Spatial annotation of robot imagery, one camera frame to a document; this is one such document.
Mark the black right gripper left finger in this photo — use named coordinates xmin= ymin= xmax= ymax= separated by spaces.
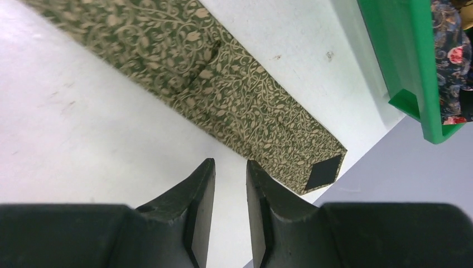
xmin=1 ymin=159 xmax=215 ymax=267

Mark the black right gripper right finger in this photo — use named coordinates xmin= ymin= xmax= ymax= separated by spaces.
xmin=247 ymin=160 xmax=472 ymax=267

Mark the olive floral patterned tie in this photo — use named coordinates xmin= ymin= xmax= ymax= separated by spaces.
xmin=28 ymin=1 xmax=346 ymax=195

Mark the pile of patterned ties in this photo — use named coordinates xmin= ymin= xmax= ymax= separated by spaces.
xmin=431 ymin=1 xmax=472 ymax=125

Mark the green plastic bin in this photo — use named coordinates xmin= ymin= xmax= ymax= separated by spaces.
xmin=359 ymin=1 xmax=472 ymax=144

